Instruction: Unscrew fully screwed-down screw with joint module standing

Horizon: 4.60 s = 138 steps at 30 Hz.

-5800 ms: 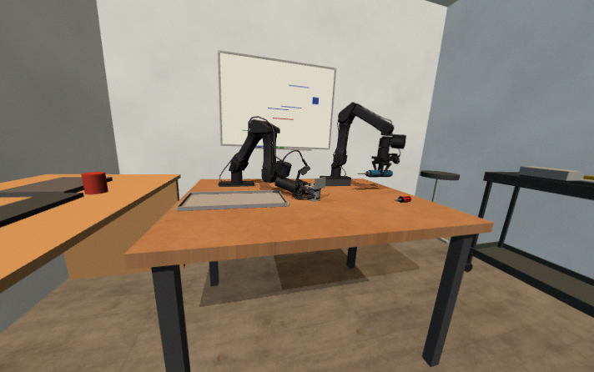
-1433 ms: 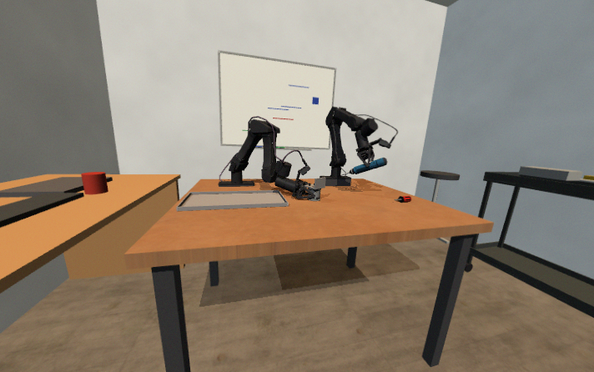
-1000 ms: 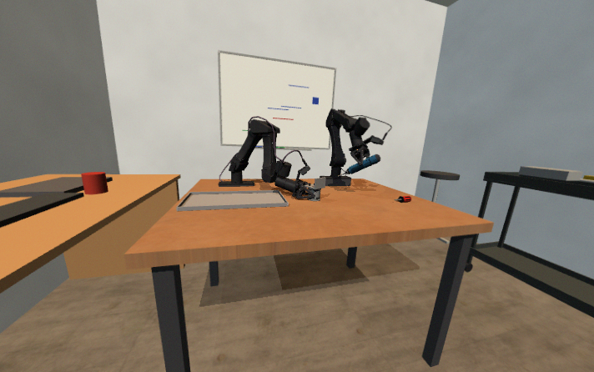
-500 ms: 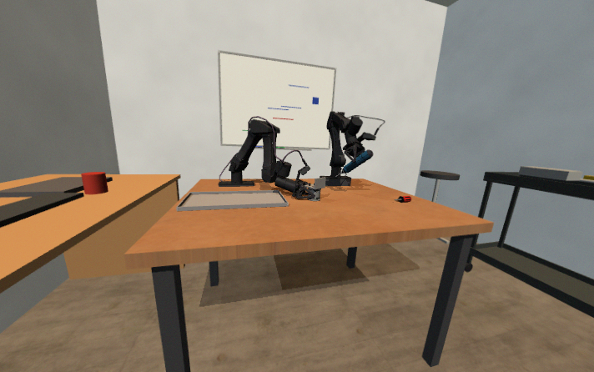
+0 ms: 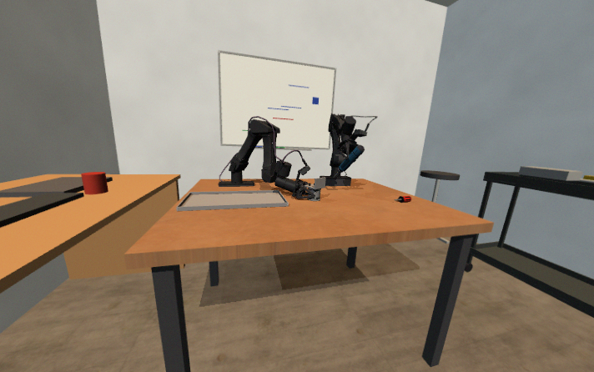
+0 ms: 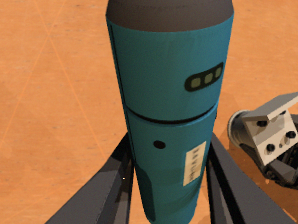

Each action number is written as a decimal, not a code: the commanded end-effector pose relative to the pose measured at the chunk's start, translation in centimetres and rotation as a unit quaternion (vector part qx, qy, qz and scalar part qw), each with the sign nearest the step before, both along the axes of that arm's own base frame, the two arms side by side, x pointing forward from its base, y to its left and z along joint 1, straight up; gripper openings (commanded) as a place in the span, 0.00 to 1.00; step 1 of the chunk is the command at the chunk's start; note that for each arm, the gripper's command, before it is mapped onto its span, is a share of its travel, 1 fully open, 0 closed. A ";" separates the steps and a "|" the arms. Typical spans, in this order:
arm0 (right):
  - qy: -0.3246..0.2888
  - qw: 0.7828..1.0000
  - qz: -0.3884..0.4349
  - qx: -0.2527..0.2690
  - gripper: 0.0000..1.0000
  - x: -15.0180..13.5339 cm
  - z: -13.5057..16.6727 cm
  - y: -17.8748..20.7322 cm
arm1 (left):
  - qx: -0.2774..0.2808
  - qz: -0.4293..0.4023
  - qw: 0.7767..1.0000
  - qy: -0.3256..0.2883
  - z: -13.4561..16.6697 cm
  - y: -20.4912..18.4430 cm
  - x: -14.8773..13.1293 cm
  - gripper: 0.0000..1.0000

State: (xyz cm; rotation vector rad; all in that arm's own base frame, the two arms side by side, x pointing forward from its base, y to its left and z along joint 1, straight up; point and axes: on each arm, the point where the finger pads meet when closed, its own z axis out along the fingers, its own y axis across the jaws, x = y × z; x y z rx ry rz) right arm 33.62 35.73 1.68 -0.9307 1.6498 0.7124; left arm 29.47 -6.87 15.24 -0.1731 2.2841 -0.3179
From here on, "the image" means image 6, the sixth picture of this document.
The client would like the beige l-shaped bracket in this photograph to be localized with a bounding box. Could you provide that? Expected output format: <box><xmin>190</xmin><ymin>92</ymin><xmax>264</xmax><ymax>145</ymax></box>
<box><xmin>241</xmin><ymin>92</ymin><xmax>298</xmax><ymax>165</ymax></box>

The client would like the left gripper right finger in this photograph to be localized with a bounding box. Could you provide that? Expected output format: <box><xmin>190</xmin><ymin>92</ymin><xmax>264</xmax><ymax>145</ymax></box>
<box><xmin>206</xmin><ymin>133</ymin><xmax>297</xmax><ymax>224</ymax></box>

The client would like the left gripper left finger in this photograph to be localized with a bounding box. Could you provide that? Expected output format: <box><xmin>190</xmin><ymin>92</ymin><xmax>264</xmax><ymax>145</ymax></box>
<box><xmin>44</xmin><ymin>132</ymin><xmax>134</xmax><ymax>224</ymax></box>

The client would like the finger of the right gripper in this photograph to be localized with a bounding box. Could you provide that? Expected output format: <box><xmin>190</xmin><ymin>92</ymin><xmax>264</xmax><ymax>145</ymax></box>
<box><xmin>239</xmin><ymin>143</ymin><xmax>296</xmax><ymax>183</ymax></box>
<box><xmin>290</xmin><ymin>114</ymin><xmax>298</xmax><ymax>132</ymax></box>

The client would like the blue electric screwdriver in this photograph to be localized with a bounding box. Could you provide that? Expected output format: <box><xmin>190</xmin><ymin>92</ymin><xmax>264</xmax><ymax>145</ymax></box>
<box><xmin>105</xmin><ymin>0</ymin><xmax>234</xmax><ymax>224</ymax></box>

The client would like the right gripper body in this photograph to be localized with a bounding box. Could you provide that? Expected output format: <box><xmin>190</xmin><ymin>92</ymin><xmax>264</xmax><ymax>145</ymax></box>
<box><xmin>275</xmin><ymin>142</ymin><xmax>298</xmax><ymax>190</ymax></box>

